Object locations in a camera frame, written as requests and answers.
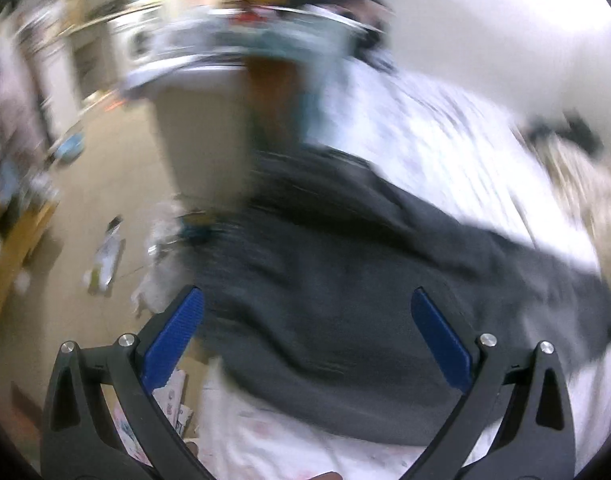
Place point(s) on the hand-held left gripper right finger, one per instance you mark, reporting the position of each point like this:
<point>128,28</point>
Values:
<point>443,341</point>

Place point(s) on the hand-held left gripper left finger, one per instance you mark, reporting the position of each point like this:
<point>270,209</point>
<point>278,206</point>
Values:
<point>174,340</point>

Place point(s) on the dark grey pants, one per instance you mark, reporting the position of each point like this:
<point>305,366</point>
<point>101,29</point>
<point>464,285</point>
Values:
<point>335,310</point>

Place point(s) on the pink printed paper package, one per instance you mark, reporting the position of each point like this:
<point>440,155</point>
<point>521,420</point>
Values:
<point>173,405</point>

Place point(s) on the white plastic bag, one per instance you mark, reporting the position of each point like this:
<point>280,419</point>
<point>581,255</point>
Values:
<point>160,270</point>

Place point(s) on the yellow wooden furniture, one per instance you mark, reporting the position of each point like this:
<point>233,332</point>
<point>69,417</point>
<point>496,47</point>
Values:
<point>15,255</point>

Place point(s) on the cream blanket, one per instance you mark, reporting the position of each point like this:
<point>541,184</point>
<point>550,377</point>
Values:
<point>585,195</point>

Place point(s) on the white floral bed sheet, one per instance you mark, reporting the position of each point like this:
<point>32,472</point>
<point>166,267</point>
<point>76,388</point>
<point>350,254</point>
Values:
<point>435,135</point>

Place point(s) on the beige bed board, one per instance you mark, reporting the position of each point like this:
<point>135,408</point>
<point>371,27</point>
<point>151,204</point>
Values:
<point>205,135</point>

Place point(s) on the small blue thing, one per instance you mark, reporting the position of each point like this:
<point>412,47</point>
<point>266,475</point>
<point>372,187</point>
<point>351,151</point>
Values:
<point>67,147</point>

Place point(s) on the black cloth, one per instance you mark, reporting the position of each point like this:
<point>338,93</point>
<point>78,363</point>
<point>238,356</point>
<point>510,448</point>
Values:
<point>575,132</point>

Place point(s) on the white washing machine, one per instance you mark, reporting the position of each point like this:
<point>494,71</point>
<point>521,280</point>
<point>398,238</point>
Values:
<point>135,40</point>

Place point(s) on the teal covered headboard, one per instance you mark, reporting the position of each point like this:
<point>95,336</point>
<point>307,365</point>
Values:
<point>330,45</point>

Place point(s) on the red and yellow clutter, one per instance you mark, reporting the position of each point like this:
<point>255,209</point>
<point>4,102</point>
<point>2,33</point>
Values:
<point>258,2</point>

